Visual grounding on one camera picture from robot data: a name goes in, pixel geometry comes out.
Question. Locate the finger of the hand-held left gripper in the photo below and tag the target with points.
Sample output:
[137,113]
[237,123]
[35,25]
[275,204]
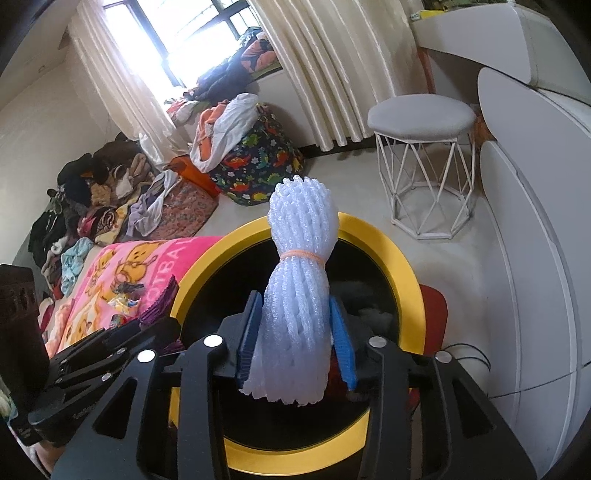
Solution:
[87,376]
[120,339]

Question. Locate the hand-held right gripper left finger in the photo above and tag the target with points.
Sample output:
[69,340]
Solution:
[247,332]

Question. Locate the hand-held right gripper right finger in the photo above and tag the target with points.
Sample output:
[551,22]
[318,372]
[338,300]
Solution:
[344,341]

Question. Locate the dark small wrapper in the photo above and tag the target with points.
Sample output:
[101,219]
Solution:
[129,289]

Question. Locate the purple ridged wrapper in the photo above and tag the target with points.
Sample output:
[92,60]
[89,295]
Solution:
[159,302]

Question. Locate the yellow-rimmed black trash bin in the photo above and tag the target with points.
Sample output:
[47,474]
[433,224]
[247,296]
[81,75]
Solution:
[369,230]

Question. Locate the pink cartoon printed blanket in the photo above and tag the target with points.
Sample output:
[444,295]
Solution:
[92,277]

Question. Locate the light blue garment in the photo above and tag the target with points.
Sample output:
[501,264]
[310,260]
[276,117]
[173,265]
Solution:
[76,263]

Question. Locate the red plastic object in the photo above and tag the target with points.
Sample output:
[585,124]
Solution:
[434,314]

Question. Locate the pale lavender garment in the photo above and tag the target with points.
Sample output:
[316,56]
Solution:
[147,207]

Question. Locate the floral fabric bag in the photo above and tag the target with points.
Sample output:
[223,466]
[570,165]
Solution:
[184,212]

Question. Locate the pile of clothes on bed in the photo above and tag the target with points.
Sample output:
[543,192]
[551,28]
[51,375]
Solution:
[106,184]

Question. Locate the orange bag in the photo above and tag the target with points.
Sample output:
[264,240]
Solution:
[194,177]

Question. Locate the dinosaur print storage bag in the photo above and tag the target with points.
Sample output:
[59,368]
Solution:
[258,161]

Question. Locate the white curved cabinet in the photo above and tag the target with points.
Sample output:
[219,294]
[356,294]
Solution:
[521,230]

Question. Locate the white cloth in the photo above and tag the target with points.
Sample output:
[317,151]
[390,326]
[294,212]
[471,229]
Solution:
[231,120]

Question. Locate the orange garment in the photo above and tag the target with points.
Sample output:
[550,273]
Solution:
[213,116]

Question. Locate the cream curtain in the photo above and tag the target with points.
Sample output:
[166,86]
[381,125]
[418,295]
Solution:
[124,92]
[323,69]

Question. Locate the pile of clothes on windowsill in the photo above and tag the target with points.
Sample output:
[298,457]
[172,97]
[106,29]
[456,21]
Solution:
[221,74]

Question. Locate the dark framed window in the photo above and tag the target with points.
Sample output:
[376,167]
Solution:
[221,16]

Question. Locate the yellow item on desk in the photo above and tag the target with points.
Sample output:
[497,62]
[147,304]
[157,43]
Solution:
[422,14]

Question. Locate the white vanity desk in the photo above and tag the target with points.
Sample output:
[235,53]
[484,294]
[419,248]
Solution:
[485,32]

